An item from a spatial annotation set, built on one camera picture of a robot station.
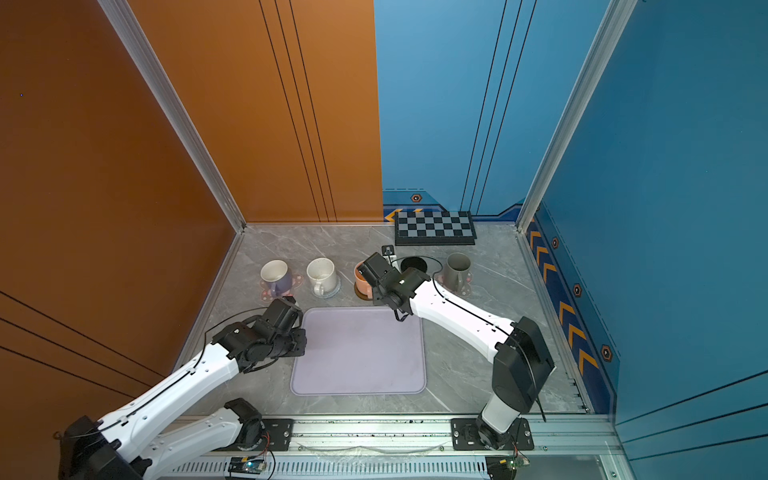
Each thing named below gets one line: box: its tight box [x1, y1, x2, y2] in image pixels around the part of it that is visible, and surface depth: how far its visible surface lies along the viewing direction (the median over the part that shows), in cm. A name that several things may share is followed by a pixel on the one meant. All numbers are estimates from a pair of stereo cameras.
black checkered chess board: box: [395, 211, 477, 246], surface depth 118 cm
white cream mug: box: [306, 257, 337, 295], surface depth 98 cm
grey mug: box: [444, 252, 472, 295], surface depth 96 cm
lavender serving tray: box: [290, 306, 426, 395], surface depth 87 cm
